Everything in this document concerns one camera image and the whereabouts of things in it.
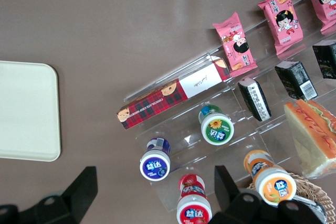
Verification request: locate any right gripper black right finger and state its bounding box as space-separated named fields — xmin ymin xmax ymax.
xmin=207 ymin=165 xmax=279 ymax=224

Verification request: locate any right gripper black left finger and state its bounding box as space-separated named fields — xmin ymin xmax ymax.
xmin=18 ymin=166 xmax=98 ymax=224

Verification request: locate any triangle sandwich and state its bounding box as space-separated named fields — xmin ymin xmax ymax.
xmin=283 ymin=99 xmax=336 ymax=179

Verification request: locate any cream plastic tray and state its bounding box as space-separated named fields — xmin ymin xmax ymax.
xmin=0 ymin=60 xmax=61 ymax=162

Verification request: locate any red label gum bottle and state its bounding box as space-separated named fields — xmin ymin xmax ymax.
xmin=176 ymin=173 xmax=212 ymax=224

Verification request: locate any orange label gum bottle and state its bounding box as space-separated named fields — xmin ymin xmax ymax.
xmin=243 ymin=150 xmax=297 ymax=207

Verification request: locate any clear acrylic stepped display stand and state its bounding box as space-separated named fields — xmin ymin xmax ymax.
xmin=123 ymin=0 xmax=336 ymax=213

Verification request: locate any silver foil food container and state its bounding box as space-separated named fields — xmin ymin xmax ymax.
xmin=291 ymin=195 xmax=326 ymax=224

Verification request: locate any green label gum bottle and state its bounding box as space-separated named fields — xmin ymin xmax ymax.
xmin=198 ymin=105 xmax=235 ymax=145

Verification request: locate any light oval wicker basket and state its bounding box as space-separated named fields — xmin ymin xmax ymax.
xmin=246 ymin=173 xmax=336 ymax=224

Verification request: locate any blue label gum bottle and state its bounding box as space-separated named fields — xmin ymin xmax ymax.
xmin=139 ymin=137 xmax=171 ymax=182

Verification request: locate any black wrapped rice ball pack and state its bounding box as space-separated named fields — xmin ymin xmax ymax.
xmin=275 ymin=60 xmax=318 ymax=101
xmin=312 ymin=39 xmax=336 ymax=79
xmin=238 ymin=77 xmax=272 ymax=122

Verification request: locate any red plaid cookie box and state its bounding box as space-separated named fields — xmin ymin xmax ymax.
xmin=116 ymin=56 xmax=231 ymax=130

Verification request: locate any pink cartoon girl snack pack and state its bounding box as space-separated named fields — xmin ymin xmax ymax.
xmin=257 ymin=0 xmax=304 ymax=56
xmin=303 ymin=0 xmax=336 ymax=35
xmin=212 ymin=12 xmax=258 ymax=78

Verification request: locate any brown table cloth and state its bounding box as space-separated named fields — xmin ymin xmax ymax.
xmin=0 ymin=0 xmax=336 ymax=224

